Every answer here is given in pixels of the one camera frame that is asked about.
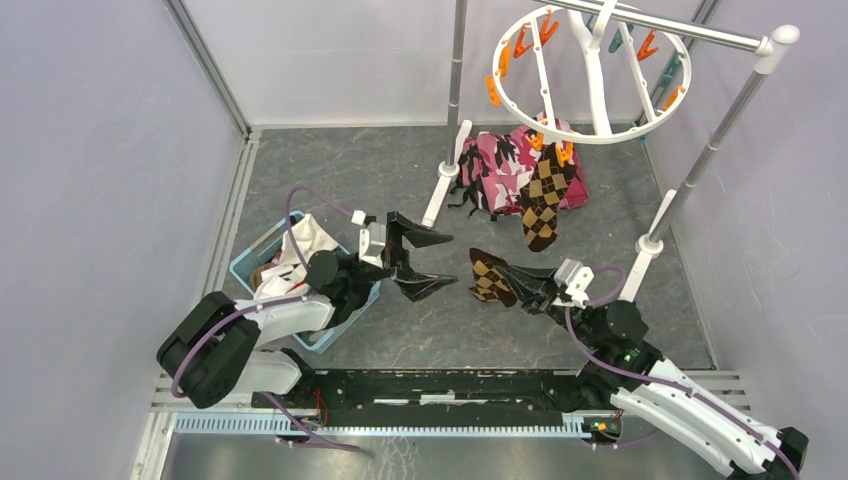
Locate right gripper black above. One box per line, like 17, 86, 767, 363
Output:
493, 261, 602, 349

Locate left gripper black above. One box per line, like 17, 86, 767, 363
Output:
347, 212, 458, 301

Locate brown argyle sock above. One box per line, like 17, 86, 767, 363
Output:
520, 142, 577, 253
469, 248, 517, 308

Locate white round clip hanger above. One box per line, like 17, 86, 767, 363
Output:
490, 1, 692, 145

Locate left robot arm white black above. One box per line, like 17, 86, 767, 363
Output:
156, 210, 457, 409

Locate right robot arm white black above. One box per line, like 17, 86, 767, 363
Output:
492, 259, 809, 479

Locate orange clip front holding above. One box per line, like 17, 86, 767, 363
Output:
554, 141, 575, 168

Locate orange clip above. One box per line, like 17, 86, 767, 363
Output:
525, 130, 545, 152
485, 75, 501, 107

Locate orange clip far left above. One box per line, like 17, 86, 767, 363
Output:
485, 75, 501, 107

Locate orange clip right rim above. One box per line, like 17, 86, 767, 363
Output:
662, 85, 687, 112

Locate teal clip right rim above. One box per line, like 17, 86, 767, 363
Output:
657, 55, 681, 88

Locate red white striped sock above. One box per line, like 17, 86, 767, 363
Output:
286, 280, 310, 295

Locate pink camouflage garment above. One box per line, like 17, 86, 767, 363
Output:
448, 125, 589, 220

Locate light blue laundry basket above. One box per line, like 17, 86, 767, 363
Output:
229, 210, 380, 355

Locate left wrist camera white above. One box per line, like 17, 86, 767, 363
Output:
351, 210, 388, 269

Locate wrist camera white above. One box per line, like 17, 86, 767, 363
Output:
553, 258, 594, 309
351, 210, 388, 269

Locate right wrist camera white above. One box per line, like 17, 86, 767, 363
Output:
553, 258, 594, 309

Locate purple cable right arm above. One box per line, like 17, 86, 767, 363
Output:
563, 266, 803, 480

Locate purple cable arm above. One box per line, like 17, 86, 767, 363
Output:
169, 185, 372, 454
563, 266, 803, 480

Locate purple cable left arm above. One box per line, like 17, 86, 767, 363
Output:
169, 185, 372, 454

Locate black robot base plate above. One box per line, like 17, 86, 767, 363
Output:
275, 369, 614, 428

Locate metal clothes rack frame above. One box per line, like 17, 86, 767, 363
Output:
421, 0, 804, 310

